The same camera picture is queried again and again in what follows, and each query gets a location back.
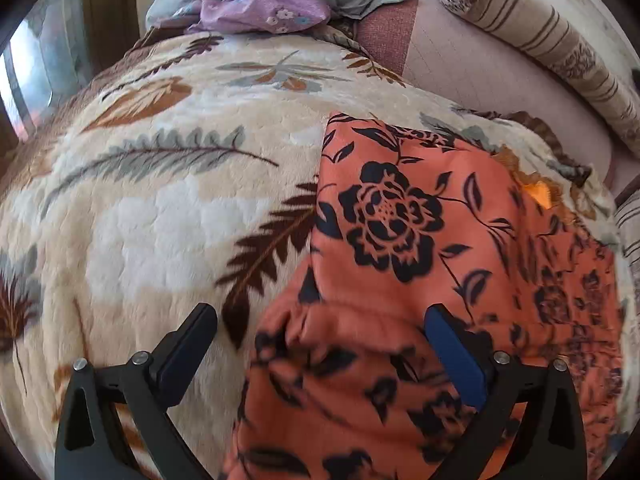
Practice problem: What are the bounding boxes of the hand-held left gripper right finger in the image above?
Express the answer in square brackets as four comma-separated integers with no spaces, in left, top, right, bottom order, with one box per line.
[422,303,587,480]

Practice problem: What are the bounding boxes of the brown striped bolster pillow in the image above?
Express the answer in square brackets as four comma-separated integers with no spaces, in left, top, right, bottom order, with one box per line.
[435,0,640,146]

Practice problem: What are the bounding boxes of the orange floral print garment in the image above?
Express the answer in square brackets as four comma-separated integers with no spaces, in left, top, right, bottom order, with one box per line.
[220,112,626,480]

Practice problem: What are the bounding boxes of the cream leaf print blanket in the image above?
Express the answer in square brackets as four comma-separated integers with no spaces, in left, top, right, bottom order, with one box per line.
[0,30,632,480]

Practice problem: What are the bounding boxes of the purple floral cloth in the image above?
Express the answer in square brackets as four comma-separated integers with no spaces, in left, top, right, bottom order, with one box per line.
[187,0,332,36]

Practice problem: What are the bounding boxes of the pink mattress sheet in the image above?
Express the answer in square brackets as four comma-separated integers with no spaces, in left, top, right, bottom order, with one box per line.
[357,0,640,192]

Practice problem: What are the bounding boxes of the glass window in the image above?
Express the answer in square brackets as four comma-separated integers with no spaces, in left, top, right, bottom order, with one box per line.
[0,0,96,141]

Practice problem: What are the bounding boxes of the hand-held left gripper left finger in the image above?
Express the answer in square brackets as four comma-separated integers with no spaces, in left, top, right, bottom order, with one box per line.
[54,303,219,480]

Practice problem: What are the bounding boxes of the grey striped pillow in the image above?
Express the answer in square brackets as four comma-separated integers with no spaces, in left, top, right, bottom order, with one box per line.
[612,190,640,281]

